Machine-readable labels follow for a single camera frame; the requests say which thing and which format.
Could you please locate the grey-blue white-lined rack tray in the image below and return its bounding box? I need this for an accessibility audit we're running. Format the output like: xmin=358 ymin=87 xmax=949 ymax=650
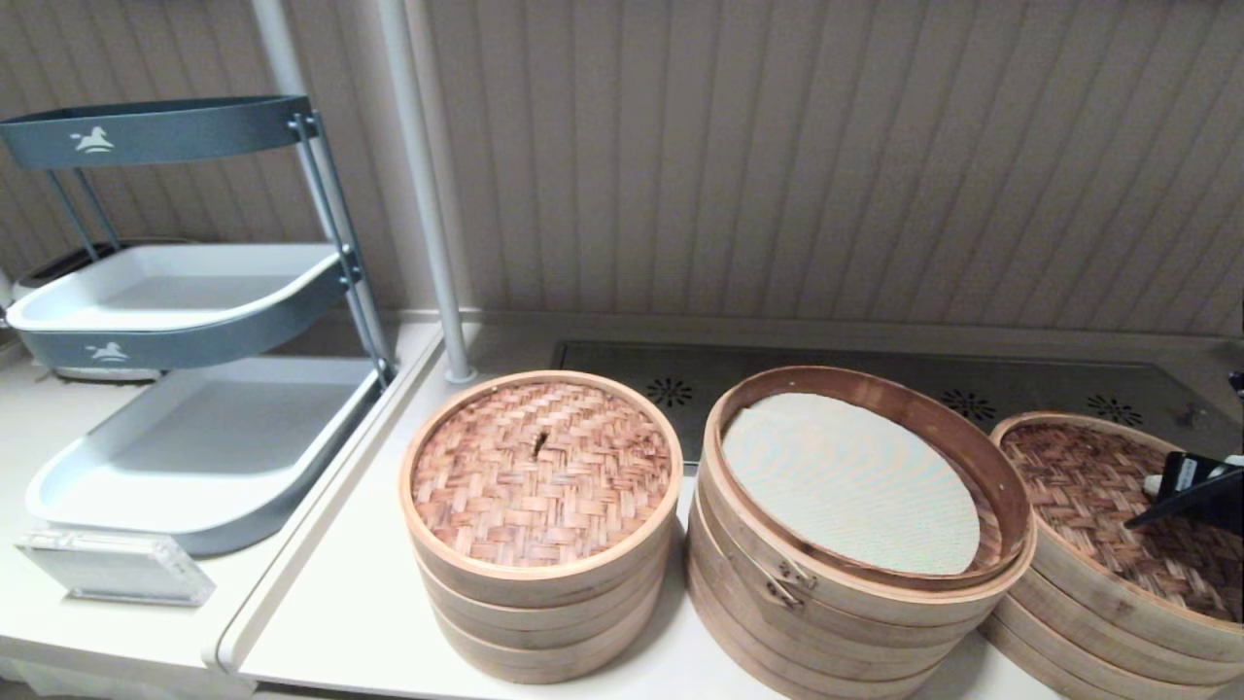
xmin=24 ymin=353 xmax=388 ymax=557

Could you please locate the small bamboo steamer basket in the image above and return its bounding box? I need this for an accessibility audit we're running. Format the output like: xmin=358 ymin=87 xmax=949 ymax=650
xmin=412 ymin=530 xmax=675 ymax=652
xmin=428 ymin=583 xmax=670 ymax=685

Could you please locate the steel drain plate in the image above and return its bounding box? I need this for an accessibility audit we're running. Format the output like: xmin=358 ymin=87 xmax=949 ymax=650
xmin=551 ymin=339 xmax=1243 ymax=466

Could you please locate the bamboo steamer with liner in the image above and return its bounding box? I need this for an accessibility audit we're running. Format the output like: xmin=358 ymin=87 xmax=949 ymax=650
xmin=700 ymin=366 xmax=1038 ymax=652

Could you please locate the grey-blue metal rack frame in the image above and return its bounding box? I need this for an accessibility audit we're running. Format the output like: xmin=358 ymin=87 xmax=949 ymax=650
xmin=47 ymin=110 xmax=397 ymax=386

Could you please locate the grey-blue rack tray horse logo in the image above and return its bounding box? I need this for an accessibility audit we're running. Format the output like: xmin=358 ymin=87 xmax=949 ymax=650
xmin=0 ymin=93 xmax=314 ymax=171
xmin=5 ymin=241 xmax=351 ymax=370

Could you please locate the right bamboo steamer stack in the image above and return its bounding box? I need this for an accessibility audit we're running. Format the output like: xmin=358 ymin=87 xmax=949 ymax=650
xmin=995 ymin=588 xmax=1244 ymax=687

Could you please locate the clear acrylic warning sign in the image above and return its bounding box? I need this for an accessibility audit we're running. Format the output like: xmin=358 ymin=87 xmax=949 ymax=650
xmin=14 ymin=526 xmax=217 ymax=609

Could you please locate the white steamer liner sheet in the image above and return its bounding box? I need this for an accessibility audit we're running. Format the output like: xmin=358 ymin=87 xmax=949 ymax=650
xmin=720 ymin=391 xmax=983 ymax=577

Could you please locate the large bamboo steamer basket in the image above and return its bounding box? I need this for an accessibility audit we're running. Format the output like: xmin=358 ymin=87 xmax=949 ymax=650
xmin=684 ymin=544 xmax=983 ymax=700
xmin=975 ymin=612 xmax=1244 ymax=700

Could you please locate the white support pole with flange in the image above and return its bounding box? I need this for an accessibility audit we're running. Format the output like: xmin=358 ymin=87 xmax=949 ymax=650
xmin=376 ymin=0 xmax=479 ymax=385

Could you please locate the large woven bamboo steamer lid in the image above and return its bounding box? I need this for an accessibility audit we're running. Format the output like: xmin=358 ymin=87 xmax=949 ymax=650
xmin=988 ymin=410 xmax=1244 ymax=664

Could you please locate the small woven bamboo steamer lid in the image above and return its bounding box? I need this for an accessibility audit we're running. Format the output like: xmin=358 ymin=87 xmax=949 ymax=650
xmin=398 ymin=369 xmax=683 ymax=609

